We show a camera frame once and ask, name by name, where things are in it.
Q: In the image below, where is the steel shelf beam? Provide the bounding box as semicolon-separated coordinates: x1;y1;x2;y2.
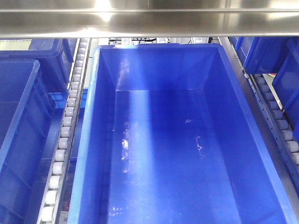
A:
0;0;299;38

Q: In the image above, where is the large blue target bin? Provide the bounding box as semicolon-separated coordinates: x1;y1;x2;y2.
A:
68;43;297;224

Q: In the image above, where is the far left blue bin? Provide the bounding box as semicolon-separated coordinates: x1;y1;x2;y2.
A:
0;38;77;92

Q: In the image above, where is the left white roller track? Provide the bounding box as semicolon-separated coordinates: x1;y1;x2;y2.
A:
36;38;92;224

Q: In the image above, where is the white roller track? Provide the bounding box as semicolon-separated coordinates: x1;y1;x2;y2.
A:
244;73;299;189
36;38;92;224

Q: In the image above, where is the right white roller track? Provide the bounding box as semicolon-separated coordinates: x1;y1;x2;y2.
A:
244;73;299;189

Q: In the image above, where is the right blue bin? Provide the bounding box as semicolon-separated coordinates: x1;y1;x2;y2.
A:
229;36;299;138

